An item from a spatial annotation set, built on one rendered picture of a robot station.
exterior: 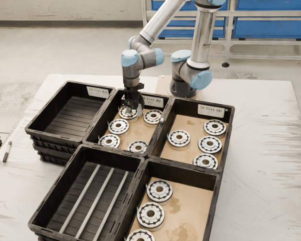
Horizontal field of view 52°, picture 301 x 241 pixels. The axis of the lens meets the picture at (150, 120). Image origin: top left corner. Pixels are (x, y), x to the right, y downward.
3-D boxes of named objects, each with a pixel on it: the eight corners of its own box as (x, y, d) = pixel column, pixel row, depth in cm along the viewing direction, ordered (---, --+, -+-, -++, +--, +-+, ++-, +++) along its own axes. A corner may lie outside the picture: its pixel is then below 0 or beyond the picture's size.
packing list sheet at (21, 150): (21, 116, 183) (21, 116, 183) (58, 119, 180) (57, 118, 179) (-7, 160, 160) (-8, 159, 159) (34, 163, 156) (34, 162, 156)
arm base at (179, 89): (170, 81, 183) (169, 67, 176) (196, 80, 181) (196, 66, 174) (169, 97, 171) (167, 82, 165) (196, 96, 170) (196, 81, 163)
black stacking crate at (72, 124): (71, 97, 176) (67, 80, 168) (119, 105, 168) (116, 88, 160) (31, 147, 149) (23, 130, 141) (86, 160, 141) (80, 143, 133)
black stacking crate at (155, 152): (174, 114, 159) (173, 97, 151) (232, 125, 151) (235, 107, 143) (148, 175, 132) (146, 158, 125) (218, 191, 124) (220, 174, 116)
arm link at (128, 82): (125, 69, 141) (142, 71, 139) (126, 77, 144) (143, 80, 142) (119, 78, 136) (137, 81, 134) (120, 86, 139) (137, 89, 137)
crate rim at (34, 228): (81, 146, 134) (80, 142, 133) (146, 160, 126) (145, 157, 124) (27, 229, 107) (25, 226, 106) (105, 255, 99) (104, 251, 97)
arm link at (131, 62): (143, 54, 129) (124, 59, 127) (144, 76, 137) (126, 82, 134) (134, 46, 135) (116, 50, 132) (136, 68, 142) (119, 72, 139)
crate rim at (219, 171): (173, 100, 153) (173, 96, 151) (235, 110, 144) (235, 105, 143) (146, 160, 126) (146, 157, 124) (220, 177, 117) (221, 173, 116)
